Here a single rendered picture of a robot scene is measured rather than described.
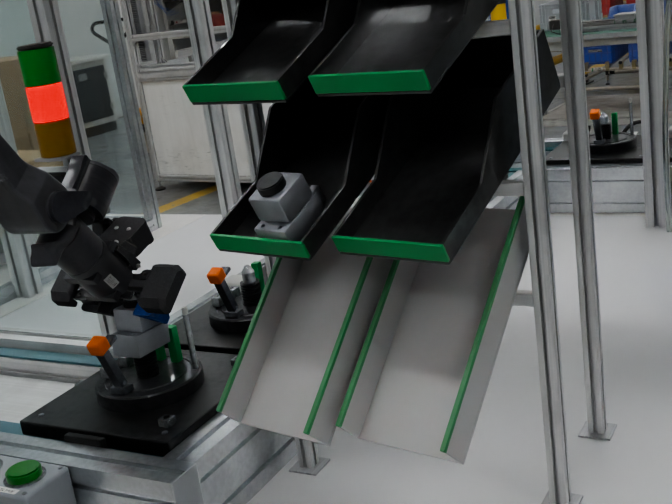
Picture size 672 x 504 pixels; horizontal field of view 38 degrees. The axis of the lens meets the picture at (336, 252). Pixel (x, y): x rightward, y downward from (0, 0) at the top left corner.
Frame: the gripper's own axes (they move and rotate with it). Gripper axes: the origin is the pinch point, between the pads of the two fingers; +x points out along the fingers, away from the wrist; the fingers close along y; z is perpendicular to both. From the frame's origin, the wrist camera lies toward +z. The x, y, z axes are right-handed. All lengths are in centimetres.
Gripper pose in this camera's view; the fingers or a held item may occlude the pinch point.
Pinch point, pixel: (138, 306)
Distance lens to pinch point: 126.5
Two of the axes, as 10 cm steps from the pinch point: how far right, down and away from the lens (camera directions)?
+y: -8.7, -0.3, 4.9
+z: 2.9, -8.4, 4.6
